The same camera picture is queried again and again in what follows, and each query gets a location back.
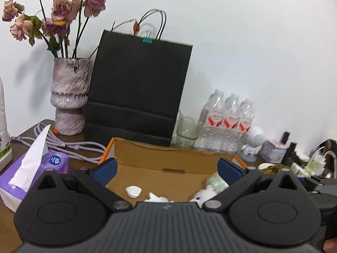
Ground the red-label water bottle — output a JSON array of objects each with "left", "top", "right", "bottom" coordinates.
[
  {"left": 195, "top": 90, "right": 226, "bottom": 151},
  {"left": 235, "top": 97, "right": 255, "bottom": 154},
  {"left": 221, "top": 93, "right": 241, "bottom": 152}
]

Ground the small patterned round jar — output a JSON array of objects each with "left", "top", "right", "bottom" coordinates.
[{"left": 261, "top": 138, "right": 287, "bottom": 163}]

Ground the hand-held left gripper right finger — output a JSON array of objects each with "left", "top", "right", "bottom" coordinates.
[{"left": 203, "top": 157, "right": 303, "bottom": 213}]

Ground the lilac braided cable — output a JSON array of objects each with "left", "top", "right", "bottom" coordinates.
[{"left": 9, "top": 122, "right": 109, "bottom": 163}]

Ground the mottled purple ceramic vase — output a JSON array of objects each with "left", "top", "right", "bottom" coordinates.
[{"left": 50, "top": 57, "right": 91, "bottom": 136}]

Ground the white artificial flower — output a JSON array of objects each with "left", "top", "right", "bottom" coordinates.
[{"left": 292, "top": 148, "right": 327, "bottom": 178}]

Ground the crumpled white paper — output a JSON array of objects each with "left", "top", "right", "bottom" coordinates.
[{"left": 144, "top": 192, "right": 175, "bottom": 203}]

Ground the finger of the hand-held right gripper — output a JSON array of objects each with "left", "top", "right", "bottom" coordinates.
[{"left": 301, "top": 175, "right": 337, "bottom": 194}]

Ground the white astronaut figurine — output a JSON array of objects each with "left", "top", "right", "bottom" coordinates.
[{"left": 242, "top": 126, "right": 266, "bottom": 162}]

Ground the clear glass cup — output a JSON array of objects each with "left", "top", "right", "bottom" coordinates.
[{"left": 174, "top": 116, "right": 200, "bottom": 148}]

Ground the black paper bag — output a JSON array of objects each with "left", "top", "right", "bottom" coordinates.
[{"left": 84, "top": 9, "right": 194, "bottom": 148}]

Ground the white shell-shaped piece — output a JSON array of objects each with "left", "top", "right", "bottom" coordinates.
[{"left": 125, "top": 186, "right": 143, "bottom": 198}]

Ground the orange-edged cardboard box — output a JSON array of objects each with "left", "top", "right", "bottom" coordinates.
[{"left": 99, "top": 137, "right": 249, "bottom": 203}]

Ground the white plastic bottle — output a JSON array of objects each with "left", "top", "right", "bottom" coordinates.
[{"left": 0, "top": 78, "right": 13, "bottom": 172}]

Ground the dried pink rose bouquet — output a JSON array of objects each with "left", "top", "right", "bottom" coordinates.
[{"left": 2, "top": 0, "right": 107, "bottom": 60}]

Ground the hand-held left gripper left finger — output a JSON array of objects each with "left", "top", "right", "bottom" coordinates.
[{"left": 34, "top": 157, "right": 133, "bottom": 213}]

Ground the white plush toy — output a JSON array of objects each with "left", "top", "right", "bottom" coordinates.
[{"left": 189, "top": 185, "right": 219, "bottom": 207}]

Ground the person's right hand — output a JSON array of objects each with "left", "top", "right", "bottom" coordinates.
[{"left": 323, "top": 238, "right": 337, "bottom": 253}]

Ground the purple tissue pack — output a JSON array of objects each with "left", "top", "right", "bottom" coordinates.
[{"left": 0, "top": 124, "right": 71, "bottom": 213}]

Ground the iridescent crinkled ball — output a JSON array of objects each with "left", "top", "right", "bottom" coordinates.
[{"left": 205, "top": 172, "right": 230, "bottom": 193}]

